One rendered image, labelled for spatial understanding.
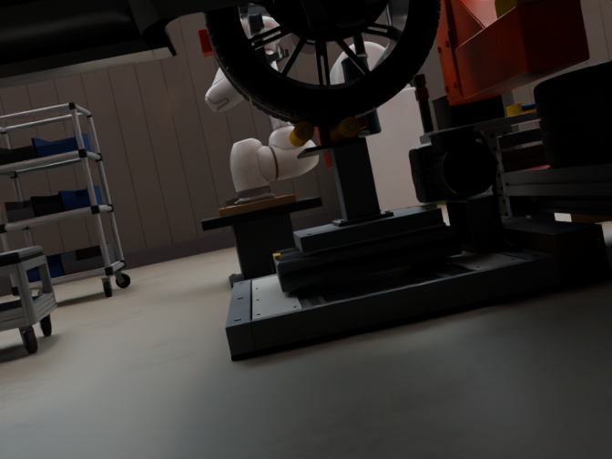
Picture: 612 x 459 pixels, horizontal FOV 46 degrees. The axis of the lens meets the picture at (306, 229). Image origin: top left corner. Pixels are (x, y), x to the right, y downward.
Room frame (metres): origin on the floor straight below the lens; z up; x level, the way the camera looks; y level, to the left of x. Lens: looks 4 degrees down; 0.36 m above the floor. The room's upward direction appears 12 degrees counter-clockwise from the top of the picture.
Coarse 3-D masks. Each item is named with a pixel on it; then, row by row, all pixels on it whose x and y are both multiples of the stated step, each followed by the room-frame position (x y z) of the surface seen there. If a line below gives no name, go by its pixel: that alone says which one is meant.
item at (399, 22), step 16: (400, 0) 2.10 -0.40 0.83; (400, 16) 2.10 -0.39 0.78; (240, 32) 1.96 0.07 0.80; (272, 32) 2.15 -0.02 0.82; (288, 32) 2.16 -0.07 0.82; (368, 32) 2.17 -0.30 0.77; (384, 32) 2.18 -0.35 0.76; (400, 32) 2.04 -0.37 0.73; (256, 48) 2.16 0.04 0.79; (320, 48) 2.16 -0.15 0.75; (400, 48) 1.99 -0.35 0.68; (288, 64) 2.16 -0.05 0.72; (320, 64) 2.16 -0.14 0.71; (384, 64) 1.98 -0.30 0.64; (288, 80) 1.96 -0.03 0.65; (320, 80) 2.16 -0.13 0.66; (352, 80) 1.98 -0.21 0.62
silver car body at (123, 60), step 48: (0, 0) 1.63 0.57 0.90; (48, 0) 1.69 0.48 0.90; (96, 0) 1.70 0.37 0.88; (144, 0) 1.47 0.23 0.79; (192, 0) 1.47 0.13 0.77; (240, 0) 1.48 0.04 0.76; (0, 48) 1.69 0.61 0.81; (48, 48) 1.73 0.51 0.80; (96, 48) 1.67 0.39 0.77; (144, 48) 1.68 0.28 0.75
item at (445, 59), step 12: (444, 0) 2.24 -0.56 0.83; (444, 12) 2.26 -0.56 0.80; (444, 24) 2.28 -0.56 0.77; (444, 36) 2.29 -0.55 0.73; (444, 48) 2.31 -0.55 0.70; (444, 60) 2.33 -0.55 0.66; (444, 72) 2.36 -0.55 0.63; (456, 72) 2.25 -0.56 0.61; (444, 84) 2.38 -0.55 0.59; (456, 84) 2.26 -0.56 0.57; (456, 96) 2.28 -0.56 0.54; (492, 96) 2.32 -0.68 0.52
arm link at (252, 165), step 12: (240, 144) 3.09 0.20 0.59; (252, 144) 3.09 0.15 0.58; (240, 156) 3.07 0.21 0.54; (252, 156) 3.07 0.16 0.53; (264, 156) 3.09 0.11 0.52; (240, 168) 3.07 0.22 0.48; (252, 168) 3.07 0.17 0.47; (264, 168) 3.08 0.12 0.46; (240, 180) 3.08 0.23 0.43; (252, 180) 3.07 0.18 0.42; (264, 180) 3.09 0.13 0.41
